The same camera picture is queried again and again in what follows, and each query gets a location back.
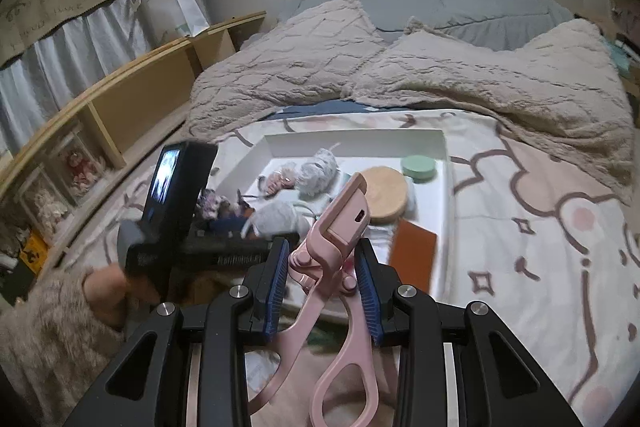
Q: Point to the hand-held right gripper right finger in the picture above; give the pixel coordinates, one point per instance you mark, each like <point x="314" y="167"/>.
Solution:
<point x="367" y="297"/>

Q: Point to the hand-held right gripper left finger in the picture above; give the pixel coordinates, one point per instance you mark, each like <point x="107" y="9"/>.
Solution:
<point x="277" y="292"/>

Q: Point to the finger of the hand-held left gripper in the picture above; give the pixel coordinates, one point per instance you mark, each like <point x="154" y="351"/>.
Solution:
<point x="240" y="242"/>

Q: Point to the multicolour crochet piece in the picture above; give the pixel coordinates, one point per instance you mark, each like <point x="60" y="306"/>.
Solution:
<point x="215" y="207"/>

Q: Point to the brown leather pouch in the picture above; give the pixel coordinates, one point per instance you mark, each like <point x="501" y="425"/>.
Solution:
<point x="412" y="252"/>

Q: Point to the pink hair clip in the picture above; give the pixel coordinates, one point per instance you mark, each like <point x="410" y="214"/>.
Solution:
<point x="280" y="179"/>

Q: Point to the pink eyelash curler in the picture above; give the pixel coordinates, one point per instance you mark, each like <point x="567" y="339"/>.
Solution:
<point x="345" y="212"/>

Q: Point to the round wooden lid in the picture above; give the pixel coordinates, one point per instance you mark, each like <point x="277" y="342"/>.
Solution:
<point x="385" y="197"/>

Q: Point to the white yarn ball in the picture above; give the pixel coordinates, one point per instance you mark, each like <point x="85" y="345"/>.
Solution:
<point x="317" y="172"/>

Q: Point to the green round tin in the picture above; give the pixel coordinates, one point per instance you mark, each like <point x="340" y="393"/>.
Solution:
<point x="419" y="168"/>

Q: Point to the white storage tray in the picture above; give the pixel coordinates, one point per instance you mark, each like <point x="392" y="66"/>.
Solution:
<point x="370" y="157"/>

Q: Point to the person's left forearm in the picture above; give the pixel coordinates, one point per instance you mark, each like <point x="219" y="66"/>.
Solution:
<point x="45" y="347"/>

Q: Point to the person's left hand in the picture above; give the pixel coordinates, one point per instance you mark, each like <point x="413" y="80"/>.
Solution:
<point x="105" y="297"/>

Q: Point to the doll in display box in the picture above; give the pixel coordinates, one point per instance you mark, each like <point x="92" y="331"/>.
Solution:
<point x="80" y="172"/>

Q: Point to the wooden shelf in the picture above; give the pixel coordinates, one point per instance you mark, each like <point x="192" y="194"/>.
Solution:
<point x="150" y="87"/>

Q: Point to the yellow and black box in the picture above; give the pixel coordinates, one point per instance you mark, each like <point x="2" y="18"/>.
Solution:
<point x="32" y="252"/>

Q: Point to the dark blue cloth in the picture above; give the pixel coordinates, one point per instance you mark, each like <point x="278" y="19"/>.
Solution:
<point x="325" y="107"/>

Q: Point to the pale curtain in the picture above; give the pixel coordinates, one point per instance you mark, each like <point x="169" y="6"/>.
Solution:
<point x="75" y="52"/>

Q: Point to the cartoon printed bed sheet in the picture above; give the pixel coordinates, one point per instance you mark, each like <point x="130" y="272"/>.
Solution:
<point x="525" y="232"/>

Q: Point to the beige fleece blanket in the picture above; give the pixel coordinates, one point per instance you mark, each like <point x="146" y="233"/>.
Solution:
<point x="450" y="77"/>

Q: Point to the grey pillow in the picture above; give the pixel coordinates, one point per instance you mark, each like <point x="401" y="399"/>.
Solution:
<point x="475" y="14"/>

